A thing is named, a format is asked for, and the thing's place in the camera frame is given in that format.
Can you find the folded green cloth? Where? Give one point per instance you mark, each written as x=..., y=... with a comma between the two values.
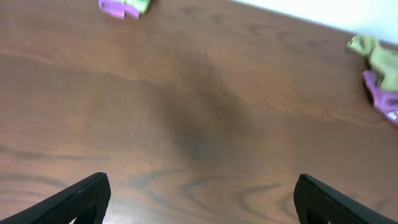
x=141, y=5

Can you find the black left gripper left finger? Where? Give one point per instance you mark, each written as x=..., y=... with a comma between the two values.
x=85, y=202

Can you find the crumpled purple cloth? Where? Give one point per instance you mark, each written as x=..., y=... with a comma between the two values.
x=382, y=100

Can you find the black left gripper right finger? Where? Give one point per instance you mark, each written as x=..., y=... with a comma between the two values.
x=318, y=203

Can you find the folded purple cloth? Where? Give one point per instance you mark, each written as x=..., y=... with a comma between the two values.
x=118, y=9

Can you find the crumpled green cloth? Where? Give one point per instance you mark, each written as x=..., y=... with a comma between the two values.
x=383, y=62

